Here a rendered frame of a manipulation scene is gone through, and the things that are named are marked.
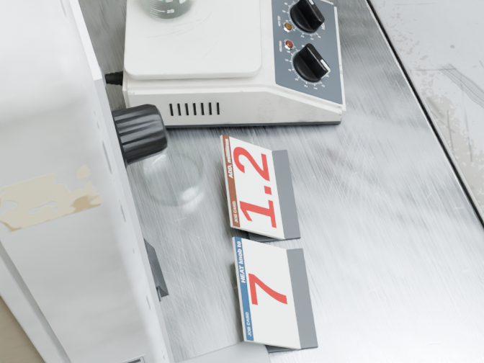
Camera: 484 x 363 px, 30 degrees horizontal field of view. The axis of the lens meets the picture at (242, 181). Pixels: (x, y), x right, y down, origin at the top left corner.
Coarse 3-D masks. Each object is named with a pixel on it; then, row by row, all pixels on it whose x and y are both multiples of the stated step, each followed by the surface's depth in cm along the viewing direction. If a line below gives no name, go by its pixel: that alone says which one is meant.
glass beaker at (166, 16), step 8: (144, 0) 79; (152, 0) 78; (160, 0) 77; (168, 0) 77; (176, 0) 77; (184, 0) 78; (192, 0) 79; (144, 8) 80; (152, 8) 79; (160, 8) 78; (168, 8) 78; (176, 8) 78; (184, 8) 79; (192, 8) 80; (152, 16) 80; (160, 16) 79; (168, 16) 79; (176, 16) 79; (184, 16) 80
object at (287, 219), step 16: (224, 160) 79; (272, 160) 83; (288, 160) 83; (272, 176) 82; (288, 176) 82; (288, 192) 81; (288, 208) 80; (240, 224) 76; (288, 224) 80; (256, 240) 79; (272, 240) 79
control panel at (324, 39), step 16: (272, 0) 84; (288, 0) 85; (320, 0) 87; (272, 16) 83; (288, 16) 84; (288, 32) 83; (304, 32) 84; (320, 32) 85; (288, 48) 82; (320, 48) 84; (336, 48) 85; (288, 64) 81; (336, 64) 84; (288, 80) 80; (304, 80) 81; (320, 80) 82; (336, 80) 84; (320, 96) 82; (336, 96) 83
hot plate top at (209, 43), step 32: (128, 0) 81; (224, 0) 81; (256, 0) 81; (128, 32) 80; (160, 32) 79; (192, 32) 79; (224, 32) 79; (256, 32) 79; (128, 64) 78; (160, 64) 78; (192, 64) 78; (224, 64) 78; (256, 64) 78
